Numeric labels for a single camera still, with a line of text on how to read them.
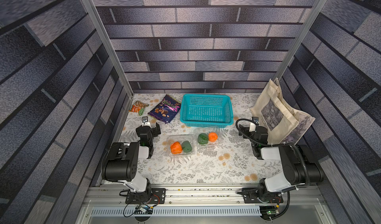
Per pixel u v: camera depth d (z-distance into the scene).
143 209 0.71
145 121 0.81
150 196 0.68
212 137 0.90
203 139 0.89
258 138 0.73
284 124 0.79
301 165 0.43
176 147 0.84
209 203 0.74
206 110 1.10
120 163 0.47
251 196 0.73
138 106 1.07
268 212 0.70
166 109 1.03
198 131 0.98
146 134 0.72
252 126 0.83
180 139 0.95
